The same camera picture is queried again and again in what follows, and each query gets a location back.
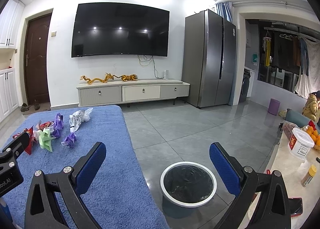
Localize blue fluffy blanket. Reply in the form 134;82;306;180
1;105;168;228

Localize person in yellow jacket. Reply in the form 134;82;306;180
302;91;320;123

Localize green paper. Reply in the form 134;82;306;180
37;128;55;152

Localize white rimmed trash bin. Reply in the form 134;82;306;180
159;162;217;219

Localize dark brown entrance door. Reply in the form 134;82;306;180
24;14;52;105

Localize wall mounted black television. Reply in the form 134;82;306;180
71;2;170;58

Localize white basket with oranges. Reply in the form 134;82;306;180
288;128;315;161

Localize purple plastic wrapper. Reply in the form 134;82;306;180
51;113;63;138

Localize blue striped curtain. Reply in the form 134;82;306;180
216;1;233;23

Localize red cased smartphone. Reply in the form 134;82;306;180
289;198;303;217

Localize grey double door refrigerator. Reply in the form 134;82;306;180
182;9;236;109

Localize golden tiger figurine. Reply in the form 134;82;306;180
113;74;138;82

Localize small purple wrapper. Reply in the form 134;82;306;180
61;132;76;148

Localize red snack bag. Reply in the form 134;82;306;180
12;122;53;155

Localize white printed plastic bag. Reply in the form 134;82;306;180
69;108;93;133

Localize pair of shoes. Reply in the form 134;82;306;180
20;100;40;112

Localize golden dragon figurine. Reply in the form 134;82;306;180
80;73;114;85

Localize white low tv cabinet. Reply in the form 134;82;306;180
77;79;190;107

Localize yellow cap spice bottle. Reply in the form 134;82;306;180
301;164;317;187

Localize white wall cabinets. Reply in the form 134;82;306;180
0;0;24;120

